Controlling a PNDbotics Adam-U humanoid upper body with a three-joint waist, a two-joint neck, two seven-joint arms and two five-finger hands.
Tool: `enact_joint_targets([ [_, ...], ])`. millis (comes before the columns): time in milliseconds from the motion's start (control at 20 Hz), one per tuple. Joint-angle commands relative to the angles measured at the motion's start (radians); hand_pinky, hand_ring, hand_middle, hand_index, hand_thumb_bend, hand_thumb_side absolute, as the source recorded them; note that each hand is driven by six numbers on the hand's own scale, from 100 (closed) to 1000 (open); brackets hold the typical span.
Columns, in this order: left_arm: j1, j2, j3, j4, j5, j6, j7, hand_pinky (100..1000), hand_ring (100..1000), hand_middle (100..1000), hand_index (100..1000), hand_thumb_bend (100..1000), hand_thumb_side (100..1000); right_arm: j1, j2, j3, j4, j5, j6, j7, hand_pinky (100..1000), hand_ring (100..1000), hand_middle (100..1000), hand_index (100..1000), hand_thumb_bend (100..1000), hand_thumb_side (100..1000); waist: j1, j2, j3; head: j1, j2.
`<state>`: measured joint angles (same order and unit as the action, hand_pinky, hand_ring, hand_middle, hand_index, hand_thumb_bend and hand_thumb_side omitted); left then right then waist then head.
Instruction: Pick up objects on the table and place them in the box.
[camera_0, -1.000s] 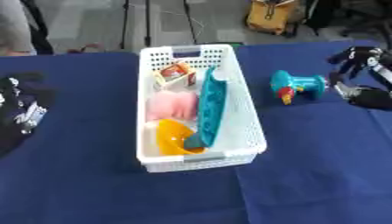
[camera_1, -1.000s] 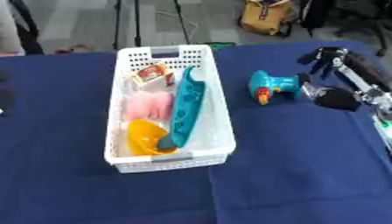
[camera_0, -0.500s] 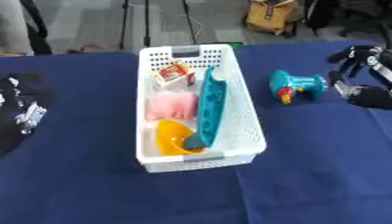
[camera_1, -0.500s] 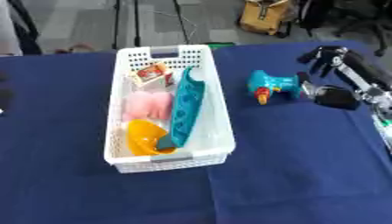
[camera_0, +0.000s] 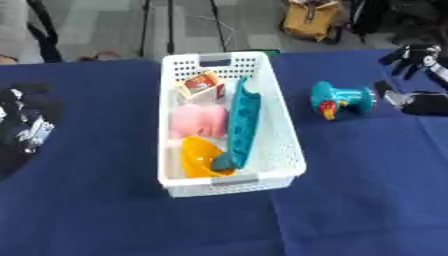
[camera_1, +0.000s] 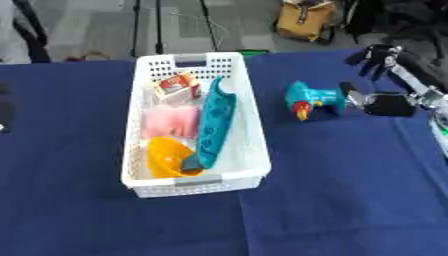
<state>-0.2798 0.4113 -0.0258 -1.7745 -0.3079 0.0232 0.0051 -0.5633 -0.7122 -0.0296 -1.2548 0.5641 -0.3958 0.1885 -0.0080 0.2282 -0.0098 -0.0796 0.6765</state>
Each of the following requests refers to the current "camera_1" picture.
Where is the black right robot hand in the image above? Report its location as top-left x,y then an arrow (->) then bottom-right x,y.
339,44 -> 431,118

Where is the yellow bag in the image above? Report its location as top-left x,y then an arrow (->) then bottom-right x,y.
273,0 -> 340,43

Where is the black tripod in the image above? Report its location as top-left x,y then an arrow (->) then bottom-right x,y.
129,0 -> 221,56

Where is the red and white small carton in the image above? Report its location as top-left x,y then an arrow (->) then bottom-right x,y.
152,71 -> 203,103

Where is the teal toy drill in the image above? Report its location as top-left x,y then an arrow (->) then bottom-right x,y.
283,80 -> 350,122

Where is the white perforated plastic basket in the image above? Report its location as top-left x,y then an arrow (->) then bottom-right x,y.
119,51 -> 273,199

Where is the green object behind table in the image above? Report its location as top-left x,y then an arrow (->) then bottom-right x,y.
234,49 -> 272,57

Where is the pink soft packet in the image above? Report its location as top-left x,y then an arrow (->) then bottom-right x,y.
140,104 -> 203,141

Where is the teal toy saw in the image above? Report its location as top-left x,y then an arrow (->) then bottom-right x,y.
178,76 -> 240,174

